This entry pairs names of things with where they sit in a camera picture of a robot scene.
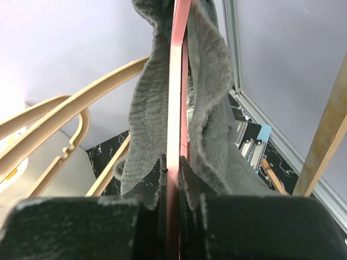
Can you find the pink plastic hanger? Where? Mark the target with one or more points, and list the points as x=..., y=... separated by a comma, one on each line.
x=177, y=137

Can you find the beige hanger of navy shorts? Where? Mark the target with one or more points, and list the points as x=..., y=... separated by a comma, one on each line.
x=30, y=115

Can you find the wooden clothes rack frame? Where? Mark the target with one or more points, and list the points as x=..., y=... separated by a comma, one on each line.
x=329, y=134

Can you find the beige hanger of comic shorts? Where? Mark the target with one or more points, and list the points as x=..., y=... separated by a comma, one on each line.
x=42, y=129

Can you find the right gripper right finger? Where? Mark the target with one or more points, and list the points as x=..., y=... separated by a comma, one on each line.
x=217, y=226

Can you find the grey shorts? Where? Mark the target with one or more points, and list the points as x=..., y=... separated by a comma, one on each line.
x=213, y=155

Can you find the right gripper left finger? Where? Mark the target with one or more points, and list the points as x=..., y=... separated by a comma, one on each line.
x=131, y=226

